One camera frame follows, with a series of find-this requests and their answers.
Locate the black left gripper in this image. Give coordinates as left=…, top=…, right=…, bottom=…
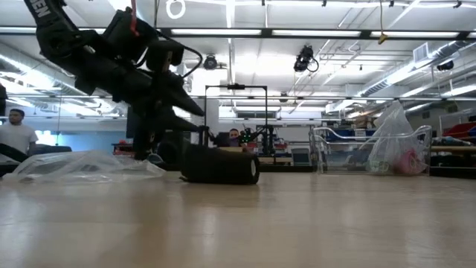
left=74, top=55, right=205, bottom=161

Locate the dark fabric mat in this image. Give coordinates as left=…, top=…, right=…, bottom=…
left=180, top=144, right=261, bottom=186

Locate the clear plastic bag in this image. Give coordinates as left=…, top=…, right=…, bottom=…
left=1, top=150, right=167, bottom=184

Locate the pink roll in bag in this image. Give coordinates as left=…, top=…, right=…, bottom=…
left=393, top=147, right=428, bottom=176

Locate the black computer monitor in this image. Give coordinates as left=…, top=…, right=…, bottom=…
left=125, top=106, right=137, bottom=139

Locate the person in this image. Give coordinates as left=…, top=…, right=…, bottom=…
left=0, top=108, right=39, bottom=176
left=227, top=128, right=243, bottom=148

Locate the distant wooden table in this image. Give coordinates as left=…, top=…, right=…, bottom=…
left=256, top=155, right=295, bottom=167

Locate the black overhead light bar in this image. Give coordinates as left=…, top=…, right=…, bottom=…
left=0, top=25, right=476, bottom=41

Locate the grey chair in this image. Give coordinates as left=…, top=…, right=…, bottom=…
left=290, top=147, right=312, bottom=167

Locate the clear plastic bin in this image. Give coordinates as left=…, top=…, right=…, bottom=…
left=311, top=124, right=434, bottom=176

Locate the green item in bag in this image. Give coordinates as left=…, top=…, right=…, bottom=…
left=367, top=159, right=391, bottom=174

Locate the clear bag with items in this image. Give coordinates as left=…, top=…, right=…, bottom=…
left=366, top=99, right=428, bottom=176

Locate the yellow hanging hook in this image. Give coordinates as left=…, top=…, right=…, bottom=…
left=377, top=0, right=390, bottom=45

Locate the red storage bin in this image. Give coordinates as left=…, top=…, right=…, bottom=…
left=442, top=121, right=476, bottom=139

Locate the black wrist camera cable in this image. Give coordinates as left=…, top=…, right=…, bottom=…
left=155, top=29, right=205, bottom=79

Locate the distant black metal frame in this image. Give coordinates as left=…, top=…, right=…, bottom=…
left=203, top=83, right=269, bottom=146

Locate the white cable ring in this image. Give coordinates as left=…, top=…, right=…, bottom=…
left=165, top=0, right=187, bottom=21

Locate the red strap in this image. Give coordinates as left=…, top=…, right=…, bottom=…
left=129, top=0, right=141, bottom=37

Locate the black aluminium table frame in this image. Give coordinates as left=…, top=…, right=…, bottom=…
left=258, top=165, right=317, bottom=173

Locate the black ceiling camera with cable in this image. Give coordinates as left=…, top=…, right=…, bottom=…
left=292, top=44, right=320, bottom=74

